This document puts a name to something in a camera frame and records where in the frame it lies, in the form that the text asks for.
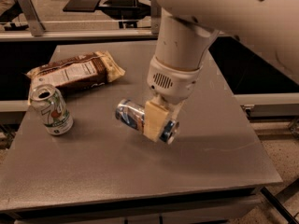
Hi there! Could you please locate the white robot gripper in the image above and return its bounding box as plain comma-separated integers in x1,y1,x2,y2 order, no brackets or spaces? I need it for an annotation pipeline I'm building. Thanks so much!
143,56,201,142

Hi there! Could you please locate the blue silver Red Bull can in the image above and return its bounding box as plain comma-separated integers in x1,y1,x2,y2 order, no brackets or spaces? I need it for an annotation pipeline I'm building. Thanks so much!
115,99,179,145

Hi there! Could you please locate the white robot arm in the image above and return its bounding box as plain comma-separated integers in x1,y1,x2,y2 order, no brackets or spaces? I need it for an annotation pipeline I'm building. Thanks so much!
143,0,299,142

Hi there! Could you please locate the white green 7up can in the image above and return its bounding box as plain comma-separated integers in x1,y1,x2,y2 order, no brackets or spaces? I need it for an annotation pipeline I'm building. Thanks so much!
29,84,74,135

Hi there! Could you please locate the brown white snack bag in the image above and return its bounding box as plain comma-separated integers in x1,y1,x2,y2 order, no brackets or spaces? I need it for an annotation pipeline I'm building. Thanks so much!
26,51,125,92

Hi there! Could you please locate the black desk with chair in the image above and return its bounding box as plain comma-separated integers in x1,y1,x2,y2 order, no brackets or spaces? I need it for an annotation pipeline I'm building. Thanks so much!
63,0,151,29

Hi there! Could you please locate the dark office chair left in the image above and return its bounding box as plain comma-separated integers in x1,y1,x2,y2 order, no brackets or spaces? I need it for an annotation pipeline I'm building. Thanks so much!
0,0,28,31

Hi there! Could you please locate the middle metal glass bracket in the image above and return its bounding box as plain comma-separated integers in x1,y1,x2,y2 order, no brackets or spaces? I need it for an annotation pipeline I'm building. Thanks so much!
150,0,161,35

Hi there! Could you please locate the metal glass bracket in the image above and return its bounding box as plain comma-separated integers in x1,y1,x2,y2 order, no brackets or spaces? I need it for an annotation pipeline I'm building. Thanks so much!
150,0,161,35
18,0,45,36

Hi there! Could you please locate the left metal glass bracket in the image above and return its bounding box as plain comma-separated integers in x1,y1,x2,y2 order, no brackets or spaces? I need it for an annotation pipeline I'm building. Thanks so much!
18,0,45,36

